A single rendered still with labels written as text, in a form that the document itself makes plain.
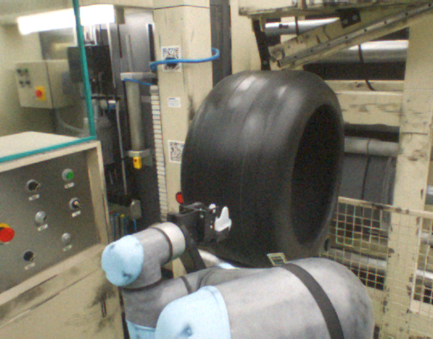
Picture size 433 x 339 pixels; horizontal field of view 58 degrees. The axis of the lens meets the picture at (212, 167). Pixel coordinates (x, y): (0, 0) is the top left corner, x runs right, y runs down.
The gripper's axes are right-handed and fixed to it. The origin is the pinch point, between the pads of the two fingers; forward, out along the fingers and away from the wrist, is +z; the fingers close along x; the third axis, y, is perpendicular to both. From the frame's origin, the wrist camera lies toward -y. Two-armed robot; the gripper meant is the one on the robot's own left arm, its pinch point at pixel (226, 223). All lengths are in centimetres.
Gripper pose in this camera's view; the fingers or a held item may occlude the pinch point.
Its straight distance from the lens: 96.3
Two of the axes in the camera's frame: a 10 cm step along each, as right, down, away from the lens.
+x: -8.2, -1.3, 5.5
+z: 5.7, -1.4, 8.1
